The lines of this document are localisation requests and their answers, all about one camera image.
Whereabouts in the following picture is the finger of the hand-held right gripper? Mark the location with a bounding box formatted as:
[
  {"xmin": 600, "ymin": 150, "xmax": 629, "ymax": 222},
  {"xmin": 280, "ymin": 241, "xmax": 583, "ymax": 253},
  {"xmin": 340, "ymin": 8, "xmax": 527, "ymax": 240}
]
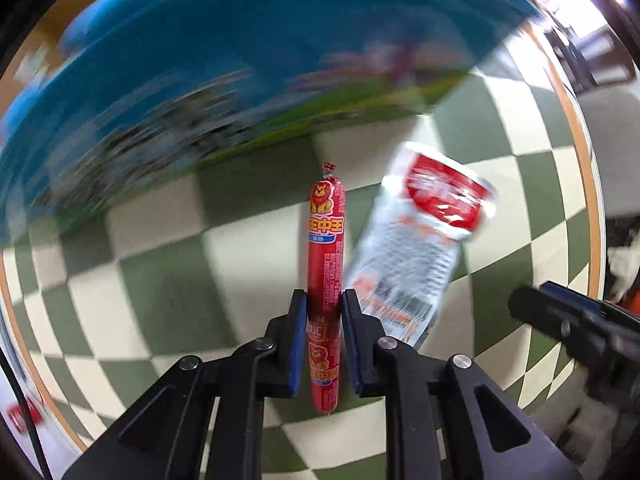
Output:
[
  {"xmin": 507, "ymin": 285, "xmax": 581, "ymax": 346},
  {"xmin": 539, "ymin": 281, "xmax": 608, "ymax": 313}
]

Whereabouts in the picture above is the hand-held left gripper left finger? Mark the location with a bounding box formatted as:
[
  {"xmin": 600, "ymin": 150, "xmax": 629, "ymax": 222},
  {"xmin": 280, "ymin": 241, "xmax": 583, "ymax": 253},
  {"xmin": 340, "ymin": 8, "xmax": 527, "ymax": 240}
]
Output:
[{"xmin": 60, "ymin": 288, "xmax": 308, "ymax": 480}]

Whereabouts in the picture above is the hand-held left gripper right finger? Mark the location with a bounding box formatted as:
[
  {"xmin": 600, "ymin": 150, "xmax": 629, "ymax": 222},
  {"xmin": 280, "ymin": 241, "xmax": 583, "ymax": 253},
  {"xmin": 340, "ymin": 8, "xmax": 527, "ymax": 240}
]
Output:
[{"xmin": 340, "ymin": 288, "xmax": 583, "ymax": 480}]

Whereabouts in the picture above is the red sausage stick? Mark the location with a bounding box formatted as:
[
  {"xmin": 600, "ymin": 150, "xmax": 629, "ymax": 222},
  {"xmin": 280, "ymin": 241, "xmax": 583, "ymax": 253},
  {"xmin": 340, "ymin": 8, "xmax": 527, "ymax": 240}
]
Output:
[{"xmin": 305, "ymin": 162, "xmax": 347, "ymax": 415}]

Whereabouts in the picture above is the white red-label snack packet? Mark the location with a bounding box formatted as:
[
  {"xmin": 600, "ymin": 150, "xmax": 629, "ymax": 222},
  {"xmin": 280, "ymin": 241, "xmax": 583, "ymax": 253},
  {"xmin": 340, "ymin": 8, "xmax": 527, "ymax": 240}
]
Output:
[{"xmin": 345, "ymin": 141, "xmax": 498, "ymax": 348}]

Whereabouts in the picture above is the green white checkered mat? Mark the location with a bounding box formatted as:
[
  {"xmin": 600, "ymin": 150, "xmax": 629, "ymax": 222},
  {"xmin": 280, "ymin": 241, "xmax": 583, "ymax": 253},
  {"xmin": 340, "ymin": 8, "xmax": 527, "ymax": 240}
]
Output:
[{"xmin": 0, "ymin": 0, "xmax": 608, "ymax": 476}]

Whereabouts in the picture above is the red soda can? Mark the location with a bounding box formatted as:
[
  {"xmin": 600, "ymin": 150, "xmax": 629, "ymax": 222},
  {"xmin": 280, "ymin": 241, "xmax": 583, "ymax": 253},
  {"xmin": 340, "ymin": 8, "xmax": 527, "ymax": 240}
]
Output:
[{"xmin": 7, "ymin": 400, "xmax": 36, "ymax": 433}]

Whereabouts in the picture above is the thick black cable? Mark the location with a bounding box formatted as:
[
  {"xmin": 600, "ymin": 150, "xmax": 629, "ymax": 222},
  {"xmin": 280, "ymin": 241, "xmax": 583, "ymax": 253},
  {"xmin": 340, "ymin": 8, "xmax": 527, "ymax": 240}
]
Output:
[{"xmin": 0, "ymin": 345, "xmax": 53, "ymax": 480}]

